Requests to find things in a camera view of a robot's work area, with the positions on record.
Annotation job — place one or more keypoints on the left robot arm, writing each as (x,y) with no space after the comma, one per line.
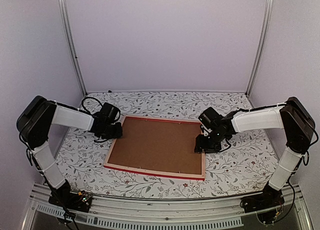
(42,117)

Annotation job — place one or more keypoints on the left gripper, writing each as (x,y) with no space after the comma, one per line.
(118,134)

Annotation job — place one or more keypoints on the front aluminium rail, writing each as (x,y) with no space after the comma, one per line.
(112,212)

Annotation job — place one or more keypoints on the floral patterned table cover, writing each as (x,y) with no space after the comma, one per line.
(245,167)

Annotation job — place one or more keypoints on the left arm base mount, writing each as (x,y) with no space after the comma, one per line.
(80,201)

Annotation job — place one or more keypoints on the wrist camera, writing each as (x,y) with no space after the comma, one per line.
(109,113)
(210,118)

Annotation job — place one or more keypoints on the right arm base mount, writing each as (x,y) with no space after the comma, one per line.
(267,205)

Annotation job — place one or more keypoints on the wooden picture frame red edge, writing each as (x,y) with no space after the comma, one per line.
(202,165)

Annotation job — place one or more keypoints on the brown backing board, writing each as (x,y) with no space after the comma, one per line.
(155,144)

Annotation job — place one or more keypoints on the right aluminium corner post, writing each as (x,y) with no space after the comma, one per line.
(261,44)

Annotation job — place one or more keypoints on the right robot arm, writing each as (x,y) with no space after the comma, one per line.
(291,116)

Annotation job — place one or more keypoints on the aluminium corner post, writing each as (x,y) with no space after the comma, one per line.
(70,42)
(261,44)

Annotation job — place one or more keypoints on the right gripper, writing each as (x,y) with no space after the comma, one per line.
(199,145)

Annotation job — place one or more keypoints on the left aluminium corner post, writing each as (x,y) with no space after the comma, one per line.
(70,42)

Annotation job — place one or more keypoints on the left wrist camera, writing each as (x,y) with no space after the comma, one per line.
(109,113)

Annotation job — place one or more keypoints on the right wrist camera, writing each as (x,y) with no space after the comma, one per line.
(210,118)

